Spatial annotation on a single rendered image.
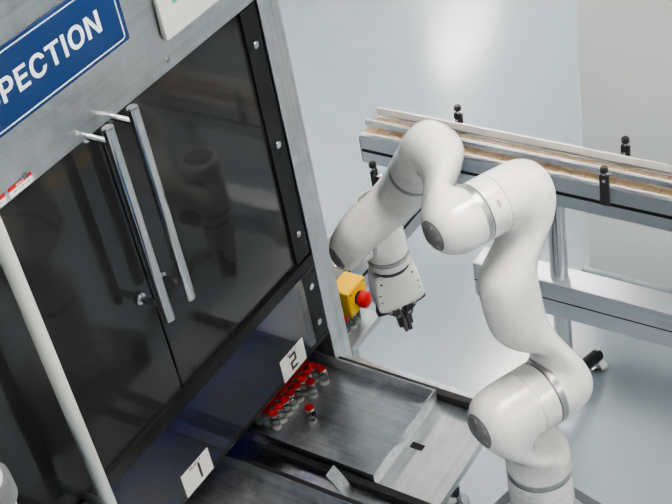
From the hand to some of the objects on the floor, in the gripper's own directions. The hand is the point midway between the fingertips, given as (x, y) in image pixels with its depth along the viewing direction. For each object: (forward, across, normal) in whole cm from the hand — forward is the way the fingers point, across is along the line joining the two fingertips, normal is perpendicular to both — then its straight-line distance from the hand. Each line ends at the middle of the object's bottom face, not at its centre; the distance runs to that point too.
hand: (404, 319), depth 256 cm
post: (+110, -19, +24) cm, 114 cm away
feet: (+114, +56, +56) cm, 139 cm away
